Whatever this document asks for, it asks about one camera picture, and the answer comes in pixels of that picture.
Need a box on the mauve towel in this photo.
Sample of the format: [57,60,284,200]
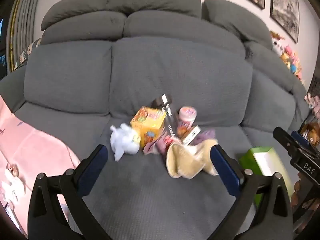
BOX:
[143,135,183,155]

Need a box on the pink fabric bundle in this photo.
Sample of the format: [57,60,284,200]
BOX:
[304,92,320,118]

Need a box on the pink plastic canister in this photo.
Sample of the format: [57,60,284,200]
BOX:
[177,106,198,137]

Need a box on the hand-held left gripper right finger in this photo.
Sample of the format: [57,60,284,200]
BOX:
[210,145,293,240]

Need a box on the grey sofa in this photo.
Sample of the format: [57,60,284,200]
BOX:
[0,0,313,240]

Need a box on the glass bottle with steel cap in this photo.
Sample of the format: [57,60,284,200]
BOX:
[151,94,179,138]

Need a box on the green box with white inside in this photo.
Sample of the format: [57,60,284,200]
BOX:
[239,146,295,208]

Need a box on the grey curtain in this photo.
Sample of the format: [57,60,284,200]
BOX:
[6,0,44,73]

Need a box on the brown plush toy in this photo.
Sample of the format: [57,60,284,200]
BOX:
[300,122,320,145]

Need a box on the patterned cloth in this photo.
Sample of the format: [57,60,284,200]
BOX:
[15,39,42,70]

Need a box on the pile of plush toys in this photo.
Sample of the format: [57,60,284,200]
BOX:
[269,30,307,80]

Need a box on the purple scrunchie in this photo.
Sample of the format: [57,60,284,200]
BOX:
[192,129,217,147]

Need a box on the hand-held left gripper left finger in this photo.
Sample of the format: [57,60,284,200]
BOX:
[27,144,110,240]

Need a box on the small white box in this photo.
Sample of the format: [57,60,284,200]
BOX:
[180,125,202,145]

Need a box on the beige knitted cloth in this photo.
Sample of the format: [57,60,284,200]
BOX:
[166,139,219,180]

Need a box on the window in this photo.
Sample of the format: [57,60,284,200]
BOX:
[0,17,8,78]

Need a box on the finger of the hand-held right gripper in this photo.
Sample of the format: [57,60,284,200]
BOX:
[273,127,300,155]
[291,130,320,155]

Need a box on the yellow carton box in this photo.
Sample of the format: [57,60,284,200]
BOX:
[130,106,167,148]

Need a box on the pale blue plush toy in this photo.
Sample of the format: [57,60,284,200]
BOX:
[110,123,142,162]

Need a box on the pink blanket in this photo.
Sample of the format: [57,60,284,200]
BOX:
[0,94,87,235]

